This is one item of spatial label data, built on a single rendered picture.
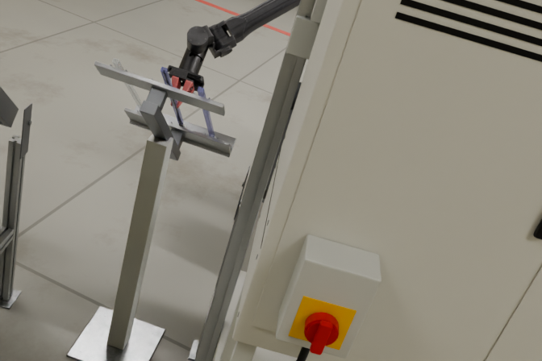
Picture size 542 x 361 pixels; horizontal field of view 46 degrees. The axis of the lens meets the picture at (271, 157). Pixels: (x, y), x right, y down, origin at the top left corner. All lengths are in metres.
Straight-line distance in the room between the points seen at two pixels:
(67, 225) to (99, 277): 0.34
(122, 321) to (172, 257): 0.57
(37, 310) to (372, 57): 1.85
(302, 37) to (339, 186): 0.41
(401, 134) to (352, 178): 0.08
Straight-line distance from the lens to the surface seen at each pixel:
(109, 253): 2.64
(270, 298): 0.90
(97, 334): 2.31
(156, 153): 1.79
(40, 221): 2.77
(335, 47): 0.72
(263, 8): 1.84
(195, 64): 1.79
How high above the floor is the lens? 1.68
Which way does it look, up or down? 28 degrees down
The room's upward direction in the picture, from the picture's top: 17 degrees clockwise
